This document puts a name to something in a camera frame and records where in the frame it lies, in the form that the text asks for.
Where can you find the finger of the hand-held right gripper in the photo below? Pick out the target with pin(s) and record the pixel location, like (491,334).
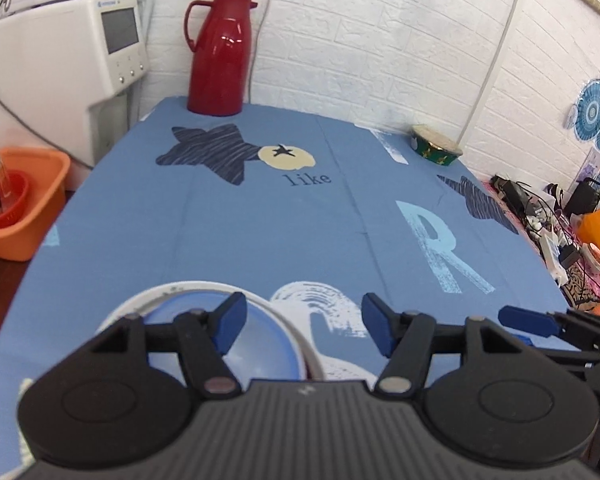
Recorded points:
(525,320)
(522,339)

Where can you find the red thermos jug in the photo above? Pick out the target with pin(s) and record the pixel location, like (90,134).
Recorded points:
(220,60)

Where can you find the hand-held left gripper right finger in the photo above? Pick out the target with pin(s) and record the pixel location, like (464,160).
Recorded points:
(377,325)

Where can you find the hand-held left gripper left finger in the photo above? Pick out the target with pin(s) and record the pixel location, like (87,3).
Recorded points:
(231,322)

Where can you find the blue printed tablecloth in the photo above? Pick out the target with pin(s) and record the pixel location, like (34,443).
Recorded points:
(280,230)

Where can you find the white power strip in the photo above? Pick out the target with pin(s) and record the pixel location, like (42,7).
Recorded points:
(551,255)

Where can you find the red plastic basket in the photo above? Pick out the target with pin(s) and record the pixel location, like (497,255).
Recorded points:
(16,200)

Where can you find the black electronic device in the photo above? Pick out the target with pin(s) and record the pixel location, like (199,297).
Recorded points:
(511,191)

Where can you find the orange plastic basin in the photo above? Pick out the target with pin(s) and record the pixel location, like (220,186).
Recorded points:
(37,210)

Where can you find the red bowl with white inside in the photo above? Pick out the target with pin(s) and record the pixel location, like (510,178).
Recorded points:
(190,287)

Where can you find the tape roll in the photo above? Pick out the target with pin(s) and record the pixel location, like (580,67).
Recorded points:
(596,257)

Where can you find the blue translucent bowl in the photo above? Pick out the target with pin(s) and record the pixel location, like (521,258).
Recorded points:
(260,345)

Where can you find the green patterned bowl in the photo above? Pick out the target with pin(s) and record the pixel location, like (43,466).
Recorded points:
(435,153)

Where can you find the black charger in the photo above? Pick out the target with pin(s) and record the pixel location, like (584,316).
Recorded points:
(570,256)

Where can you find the white appliance with screen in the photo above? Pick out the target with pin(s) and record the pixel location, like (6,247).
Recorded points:
(45,60)

